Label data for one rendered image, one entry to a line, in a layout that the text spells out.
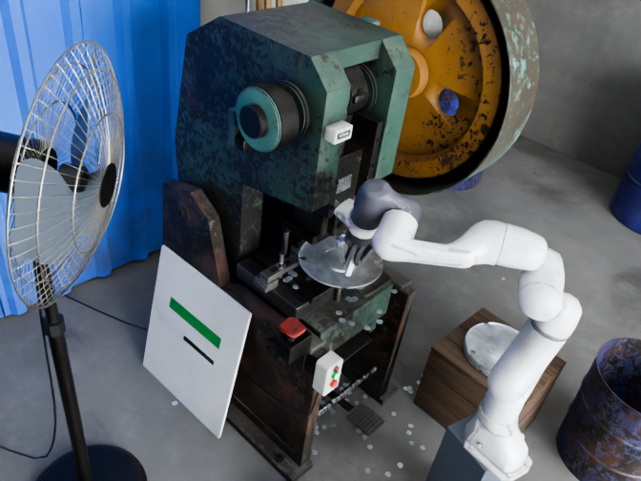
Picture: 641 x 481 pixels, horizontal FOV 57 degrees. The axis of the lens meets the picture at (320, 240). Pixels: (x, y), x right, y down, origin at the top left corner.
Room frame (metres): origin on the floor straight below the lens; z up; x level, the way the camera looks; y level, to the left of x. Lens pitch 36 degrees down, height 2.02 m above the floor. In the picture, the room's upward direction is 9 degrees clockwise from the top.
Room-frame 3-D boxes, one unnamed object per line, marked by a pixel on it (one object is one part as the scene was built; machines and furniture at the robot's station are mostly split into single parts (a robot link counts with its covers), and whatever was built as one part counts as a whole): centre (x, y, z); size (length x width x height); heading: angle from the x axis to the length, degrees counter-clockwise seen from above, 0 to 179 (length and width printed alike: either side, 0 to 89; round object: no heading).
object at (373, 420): (1.58, -0.09, 0.14); 0.59 x 0.10 x 0.05; 52
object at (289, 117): (1.49, 0.19, 1.31); 0.22 x 0.12 x 0.22; 52
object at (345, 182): (1.64, -0.01, 1.04); 0.17 x 0.15 x 0.30; 52
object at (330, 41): (1.76, 0.13, 0.83); 0.79 x 0.43 x 1.34; 52
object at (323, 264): (1.59, -0.08, 0.78); 0.29 x 0.29 x 0.01
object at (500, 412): (1.24, -0.65, 0.71); 0.18 x 0.11 x 0.25; 143
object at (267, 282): (1.54, 0.13, 0.76); 0.17 x 0.06 x 0.10; 142
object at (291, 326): (1.27, 0.04, 0.72); 0.07 x 0.06 x 0.08; 52
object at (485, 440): (1.18, -0.65, 0.52); 0.22 x 0.19 x 0.14; 36
